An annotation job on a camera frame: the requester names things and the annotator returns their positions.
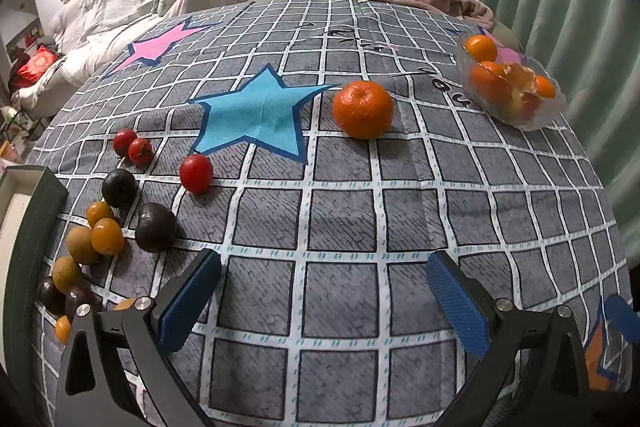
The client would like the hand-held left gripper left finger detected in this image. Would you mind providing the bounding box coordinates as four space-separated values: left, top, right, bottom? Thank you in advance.
55 248 223 427

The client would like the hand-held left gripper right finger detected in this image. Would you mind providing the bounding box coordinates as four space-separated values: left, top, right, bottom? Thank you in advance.
426 249 591 427

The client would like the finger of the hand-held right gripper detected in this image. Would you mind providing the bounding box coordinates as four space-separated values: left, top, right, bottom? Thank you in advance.
602 293 637 342

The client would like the dark purple passion fruit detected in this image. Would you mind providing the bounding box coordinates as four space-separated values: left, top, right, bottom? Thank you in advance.
39 277 67 317
102 169 137 208
134 202 178 254
64 285 101 319

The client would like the red cherry tomato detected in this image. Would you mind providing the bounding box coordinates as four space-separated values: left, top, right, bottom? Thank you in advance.
179 154 214 194
128 138 154 166
113 129 138 156

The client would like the white box with dark rim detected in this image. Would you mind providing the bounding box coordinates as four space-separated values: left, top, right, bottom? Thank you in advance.
0 166 69 308

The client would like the brown longan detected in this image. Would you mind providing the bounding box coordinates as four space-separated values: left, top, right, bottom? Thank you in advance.
66 226 100 266
52 256 85 294

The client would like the grey grid star bedsheet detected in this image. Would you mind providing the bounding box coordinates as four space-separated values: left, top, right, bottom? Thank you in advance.
25 0 636 427

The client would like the clear glass bowl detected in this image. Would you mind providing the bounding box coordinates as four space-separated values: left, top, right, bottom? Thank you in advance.
456 34 566 131

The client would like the large mandarin orange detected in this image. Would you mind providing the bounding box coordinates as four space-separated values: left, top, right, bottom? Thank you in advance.
332 80 395 140

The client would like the small mandarin orange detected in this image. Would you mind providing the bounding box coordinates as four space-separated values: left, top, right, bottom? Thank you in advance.
534 75 557 100
465 34 499 62
470 61 516 105

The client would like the orange peel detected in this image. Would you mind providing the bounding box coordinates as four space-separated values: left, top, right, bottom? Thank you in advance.
500 62 543 108

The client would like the red square cushion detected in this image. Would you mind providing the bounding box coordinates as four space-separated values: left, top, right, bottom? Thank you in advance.
10 46 60 90

